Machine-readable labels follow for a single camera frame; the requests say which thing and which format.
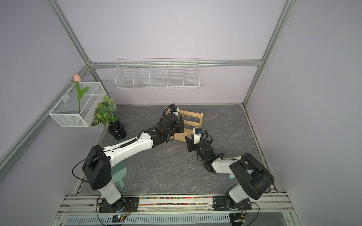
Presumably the wooden jewelry display stand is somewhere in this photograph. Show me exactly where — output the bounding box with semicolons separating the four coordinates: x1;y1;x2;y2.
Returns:
168;107;204;144

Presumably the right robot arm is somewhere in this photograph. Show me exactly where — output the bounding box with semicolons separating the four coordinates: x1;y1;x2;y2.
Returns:
185;137;275;209

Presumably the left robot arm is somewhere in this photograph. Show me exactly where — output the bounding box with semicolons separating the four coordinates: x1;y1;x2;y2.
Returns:
82;119;184;205

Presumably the black ribbed vase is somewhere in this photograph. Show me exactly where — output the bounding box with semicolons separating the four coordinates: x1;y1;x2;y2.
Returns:
107;120;127;140

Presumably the green artificial potted plant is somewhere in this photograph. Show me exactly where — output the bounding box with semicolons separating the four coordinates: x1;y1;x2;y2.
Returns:
91;95;118;129

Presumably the green dustpan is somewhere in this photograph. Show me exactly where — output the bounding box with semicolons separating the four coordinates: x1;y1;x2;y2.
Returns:
111;161;128;193

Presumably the pink artificial tulip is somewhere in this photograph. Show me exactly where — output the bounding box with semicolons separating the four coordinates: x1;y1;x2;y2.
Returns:
74;74;90;113

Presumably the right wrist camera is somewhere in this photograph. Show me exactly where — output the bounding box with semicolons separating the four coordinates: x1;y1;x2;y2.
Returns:
192;127;203;145

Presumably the white wire wall shelf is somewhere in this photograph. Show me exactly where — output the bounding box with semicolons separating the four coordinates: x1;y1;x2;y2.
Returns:
114;58;200;89

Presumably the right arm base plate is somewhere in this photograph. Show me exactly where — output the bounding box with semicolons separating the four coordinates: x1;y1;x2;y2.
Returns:
212;195;252;211

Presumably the white slotted cable duct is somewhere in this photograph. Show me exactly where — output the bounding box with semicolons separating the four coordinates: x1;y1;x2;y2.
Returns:
64;213;231;226

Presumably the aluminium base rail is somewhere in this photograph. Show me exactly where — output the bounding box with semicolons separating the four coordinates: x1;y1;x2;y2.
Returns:
58;193;294;215

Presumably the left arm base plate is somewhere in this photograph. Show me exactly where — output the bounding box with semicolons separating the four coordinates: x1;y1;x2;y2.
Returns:
99;196;140;213

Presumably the white mesh wall basket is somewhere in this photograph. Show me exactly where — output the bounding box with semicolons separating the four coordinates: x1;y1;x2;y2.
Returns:
49;82;106;128

